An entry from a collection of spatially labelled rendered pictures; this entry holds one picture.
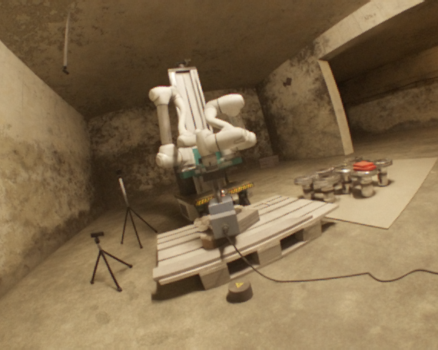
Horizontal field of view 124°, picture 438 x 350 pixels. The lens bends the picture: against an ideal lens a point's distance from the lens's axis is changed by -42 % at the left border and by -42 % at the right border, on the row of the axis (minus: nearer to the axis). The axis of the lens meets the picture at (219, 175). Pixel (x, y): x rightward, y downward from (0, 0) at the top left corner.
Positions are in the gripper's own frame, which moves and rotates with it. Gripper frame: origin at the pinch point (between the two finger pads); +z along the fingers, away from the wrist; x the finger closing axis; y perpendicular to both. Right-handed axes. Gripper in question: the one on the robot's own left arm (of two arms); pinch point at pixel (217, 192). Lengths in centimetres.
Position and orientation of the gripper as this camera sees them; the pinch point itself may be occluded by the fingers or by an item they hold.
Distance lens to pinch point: 121.2
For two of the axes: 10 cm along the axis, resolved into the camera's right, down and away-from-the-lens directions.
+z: 2.5, 9.6, 0.8
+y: 0.0, -0.8, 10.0
